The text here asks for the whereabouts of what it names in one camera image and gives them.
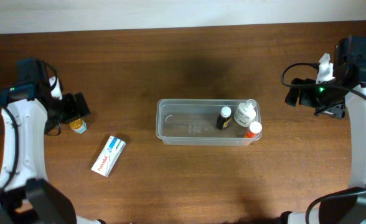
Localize gold lid balm jar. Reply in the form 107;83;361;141
69;119;87;134

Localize white Panadol box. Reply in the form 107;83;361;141
91;136;126;177

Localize orange tube white cap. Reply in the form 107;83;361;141
244;121;263;138

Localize white squeeze bottle clear cap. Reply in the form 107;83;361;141
234;99;256;128

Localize dark bottle white cap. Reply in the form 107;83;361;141
216;106;232;130

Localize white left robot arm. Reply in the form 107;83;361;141
0;58;91;224

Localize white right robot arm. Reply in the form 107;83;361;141
279;35;366;223

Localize clear plastic container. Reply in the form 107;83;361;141
156;99;262;146

